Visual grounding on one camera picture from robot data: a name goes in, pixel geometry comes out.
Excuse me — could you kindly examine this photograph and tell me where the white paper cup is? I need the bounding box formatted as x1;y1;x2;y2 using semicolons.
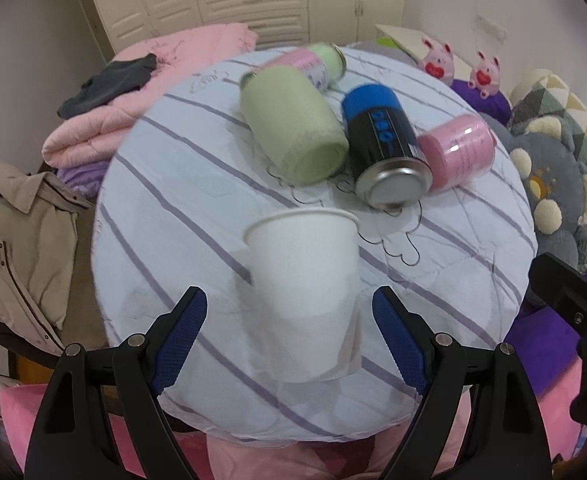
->
244;208;362;384

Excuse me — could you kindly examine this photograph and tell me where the white wall socket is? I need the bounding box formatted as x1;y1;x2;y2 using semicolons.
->
475;13;507;44

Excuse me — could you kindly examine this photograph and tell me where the white striped quilt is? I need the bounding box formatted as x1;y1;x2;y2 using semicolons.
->
92;50;537;446

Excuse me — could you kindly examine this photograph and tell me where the triangle pattern quilted pillow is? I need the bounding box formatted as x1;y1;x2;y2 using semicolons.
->
508;68;587;165

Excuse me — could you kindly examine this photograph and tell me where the pink and green can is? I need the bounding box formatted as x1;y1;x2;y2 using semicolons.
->
263;42;347;92

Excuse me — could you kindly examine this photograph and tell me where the right pink bunny plush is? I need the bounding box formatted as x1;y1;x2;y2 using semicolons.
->
468;51;501;100

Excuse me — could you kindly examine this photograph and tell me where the grey koala plush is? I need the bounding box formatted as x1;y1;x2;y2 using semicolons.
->
482;114;587;270

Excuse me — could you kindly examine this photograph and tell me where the light green cup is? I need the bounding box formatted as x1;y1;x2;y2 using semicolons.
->
240;65;350;184

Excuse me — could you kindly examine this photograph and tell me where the beige jacket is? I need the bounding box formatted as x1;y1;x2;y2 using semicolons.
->
0;163;92;356

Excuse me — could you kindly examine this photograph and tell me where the pink bunny plush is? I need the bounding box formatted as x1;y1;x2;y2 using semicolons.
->
418;38;455;87
468;51;501;100

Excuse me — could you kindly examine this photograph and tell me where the blue and black can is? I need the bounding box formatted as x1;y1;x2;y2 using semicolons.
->
341;84;432;211

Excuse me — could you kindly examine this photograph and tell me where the dark grey garment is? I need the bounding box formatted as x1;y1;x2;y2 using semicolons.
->
57;53;156;119

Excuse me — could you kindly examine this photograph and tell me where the purple pillow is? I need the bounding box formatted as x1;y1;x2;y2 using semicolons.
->
451;79;511;126

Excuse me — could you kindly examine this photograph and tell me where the pink cup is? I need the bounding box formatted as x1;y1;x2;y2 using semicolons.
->
417;114;496;193

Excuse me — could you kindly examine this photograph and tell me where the pink folded blanket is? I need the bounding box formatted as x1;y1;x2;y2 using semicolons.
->
42;23;258;169

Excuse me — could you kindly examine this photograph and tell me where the left pink bunny plush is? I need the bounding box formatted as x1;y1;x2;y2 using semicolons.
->
418;38;455;87

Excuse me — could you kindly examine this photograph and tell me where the grey green cushion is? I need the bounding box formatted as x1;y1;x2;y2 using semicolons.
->
350;37;418;67

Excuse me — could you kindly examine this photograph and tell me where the purple folded cloth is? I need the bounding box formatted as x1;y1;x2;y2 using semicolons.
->
57;160;110;200

